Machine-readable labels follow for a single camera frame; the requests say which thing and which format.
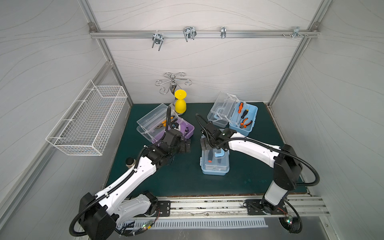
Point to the orange black pliers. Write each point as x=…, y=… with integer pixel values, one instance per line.
x=171, y=124

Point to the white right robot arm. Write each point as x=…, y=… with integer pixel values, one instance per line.
x=286, y=165

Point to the orange handled screwdriver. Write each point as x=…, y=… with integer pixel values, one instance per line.
x=241, y=106

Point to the small metal hook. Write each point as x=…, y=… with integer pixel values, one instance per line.
x=223, y=32

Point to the large blue toolbox clear lid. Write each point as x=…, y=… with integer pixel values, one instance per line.
x=220, y=165

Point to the purple toolbox clear lid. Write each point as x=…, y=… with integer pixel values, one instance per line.
x=152, y=125

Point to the aluminium cross rail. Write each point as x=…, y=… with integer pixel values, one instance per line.
x=201, y=34

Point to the white wire basket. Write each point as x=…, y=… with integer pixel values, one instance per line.
x=85, y=128

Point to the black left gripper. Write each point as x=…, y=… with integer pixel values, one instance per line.
x=182, y=145

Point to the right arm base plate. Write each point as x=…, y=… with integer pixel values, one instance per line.
x=258, y=207

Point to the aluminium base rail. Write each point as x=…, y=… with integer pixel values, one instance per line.
x=222, y=207

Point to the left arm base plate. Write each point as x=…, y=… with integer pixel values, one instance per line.
x=159, y=209

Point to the small blue toolbox clear lid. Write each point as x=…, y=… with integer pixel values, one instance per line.
x=224, y=113

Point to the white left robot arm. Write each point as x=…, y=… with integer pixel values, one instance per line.
x=100, y=214

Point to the metal bracket hook right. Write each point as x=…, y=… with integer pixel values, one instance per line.
x=296, y=33

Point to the metal double hook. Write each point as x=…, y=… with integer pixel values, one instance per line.
x=189, y=33

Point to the black handled screwdriver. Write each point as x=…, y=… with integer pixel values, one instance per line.
x=244, y=114

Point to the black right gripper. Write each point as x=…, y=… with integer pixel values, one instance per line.
x=205, y=144

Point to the silver hook stand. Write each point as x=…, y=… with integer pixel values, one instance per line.
x=172, y=82

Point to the yellow plastic goblet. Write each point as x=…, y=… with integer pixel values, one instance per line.
x=180, y=104

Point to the small orange pliers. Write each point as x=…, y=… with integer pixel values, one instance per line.
x=245, y=123

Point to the black orange screwdriver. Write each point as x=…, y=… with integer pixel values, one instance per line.
x=210, y=157

